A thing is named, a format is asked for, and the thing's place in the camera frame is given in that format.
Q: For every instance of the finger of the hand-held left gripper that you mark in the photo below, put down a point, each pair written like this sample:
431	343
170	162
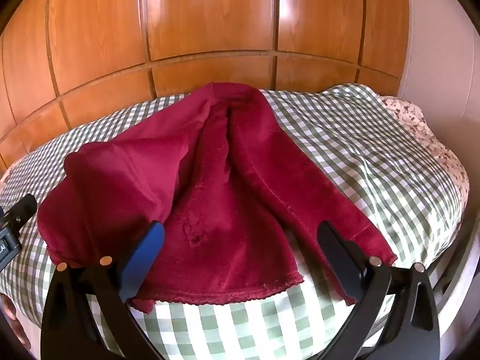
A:
23	212

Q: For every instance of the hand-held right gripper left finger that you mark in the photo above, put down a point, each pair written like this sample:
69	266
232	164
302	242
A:
144	255

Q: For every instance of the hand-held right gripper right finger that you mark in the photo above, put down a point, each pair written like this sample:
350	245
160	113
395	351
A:
335	249

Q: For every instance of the dark red fleece garment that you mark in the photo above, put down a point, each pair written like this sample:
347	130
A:
210	202

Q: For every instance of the person's left hand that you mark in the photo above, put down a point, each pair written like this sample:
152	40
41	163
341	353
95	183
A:
10	317

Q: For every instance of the green white checked bedsheet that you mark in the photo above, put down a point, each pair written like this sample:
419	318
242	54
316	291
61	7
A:
375	150

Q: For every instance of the pale bed base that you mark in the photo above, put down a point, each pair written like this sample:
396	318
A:
459	270

